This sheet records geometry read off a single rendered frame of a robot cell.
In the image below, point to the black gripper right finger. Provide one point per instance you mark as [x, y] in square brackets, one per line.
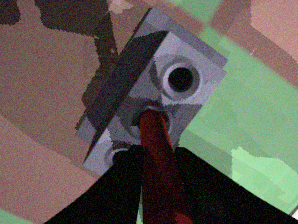
[216, 199]

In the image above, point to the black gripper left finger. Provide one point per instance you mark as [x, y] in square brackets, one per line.
[114, 198]

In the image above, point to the dark red peg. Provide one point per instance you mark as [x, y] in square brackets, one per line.
[162, 192]

